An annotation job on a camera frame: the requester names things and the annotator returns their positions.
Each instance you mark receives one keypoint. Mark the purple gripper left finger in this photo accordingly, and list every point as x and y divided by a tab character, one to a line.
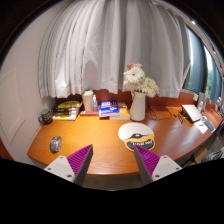
74	167

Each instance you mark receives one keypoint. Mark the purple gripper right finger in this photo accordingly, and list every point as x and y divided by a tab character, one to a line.
153	167

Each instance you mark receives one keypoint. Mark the grey computer mouse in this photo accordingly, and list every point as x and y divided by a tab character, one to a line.
55	144

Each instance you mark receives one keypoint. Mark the round white black mouse pad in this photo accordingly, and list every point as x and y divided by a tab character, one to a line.
136	134

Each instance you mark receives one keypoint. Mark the dark green mug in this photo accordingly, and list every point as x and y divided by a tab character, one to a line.
45	117

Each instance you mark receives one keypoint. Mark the stack of yellow black books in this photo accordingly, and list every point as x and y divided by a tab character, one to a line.
66	111

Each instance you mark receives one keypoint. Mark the orange book under blue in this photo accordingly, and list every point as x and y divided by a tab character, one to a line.
123	112

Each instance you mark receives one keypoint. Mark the white ceramic vase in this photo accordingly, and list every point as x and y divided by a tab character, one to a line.
137	110

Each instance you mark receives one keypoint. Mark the white paper with phone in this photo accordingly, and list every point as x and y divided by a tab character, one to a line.
205	126

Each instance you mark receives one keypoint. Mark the silver laptop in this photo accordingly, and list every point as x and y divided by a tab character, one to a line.
192	112

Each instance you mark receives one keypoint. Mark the small clear bottle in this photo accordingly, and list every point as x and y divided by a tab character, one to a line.
94	103

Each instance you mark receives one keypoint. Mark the white pink flower bouquet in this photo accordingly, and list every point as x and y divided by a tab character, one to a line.
136	80

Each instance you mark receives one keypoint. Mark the white curtain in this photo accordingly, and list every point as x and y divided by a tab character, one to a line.
90	43

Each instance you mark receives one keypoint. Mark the window frame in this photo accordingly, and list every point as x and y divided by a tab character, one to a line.
207	67

